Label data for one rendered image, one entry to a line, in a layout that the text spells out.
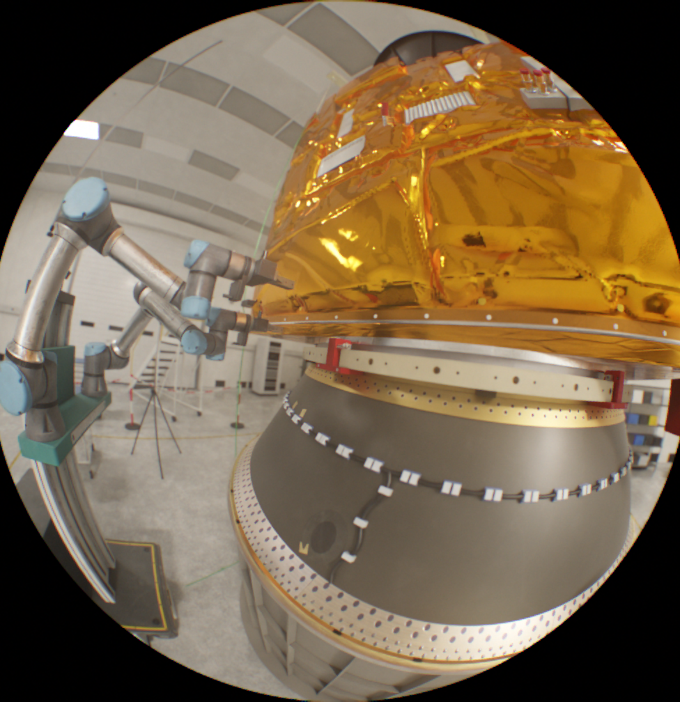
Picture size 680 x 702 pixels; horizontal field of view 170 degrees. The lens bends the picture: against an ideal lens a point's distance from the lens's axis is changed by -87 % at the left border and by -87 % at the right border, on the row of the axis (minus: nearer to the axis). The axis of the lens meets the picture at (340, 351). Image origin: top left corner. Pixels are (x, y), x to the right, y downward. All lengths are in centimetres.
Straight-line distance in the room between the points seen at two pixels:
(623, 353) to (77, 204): 112
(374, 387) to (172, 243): 781
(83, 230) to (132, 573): 163
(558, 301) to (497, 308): 15
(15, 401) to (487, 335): 102
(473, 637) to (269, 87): 462
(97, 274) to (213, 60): 606
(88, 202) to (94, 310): 726
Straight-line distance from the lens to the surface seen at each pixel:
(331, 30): 365
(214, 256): 59
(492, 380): 45
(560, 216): 61
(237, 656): 175
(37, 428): 80
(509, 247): 57
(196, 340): 72
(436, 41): 250
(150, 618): 157
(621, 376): 68
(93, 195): 62
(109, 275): 788
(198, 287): 57
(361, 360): 54
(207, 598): 194
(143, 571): 174
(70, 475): 137
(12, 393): 65
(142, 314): 112
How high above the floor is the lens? 169
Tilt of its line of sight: 2 degrees up
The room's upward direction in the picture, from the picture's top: 8 degrees clockwise
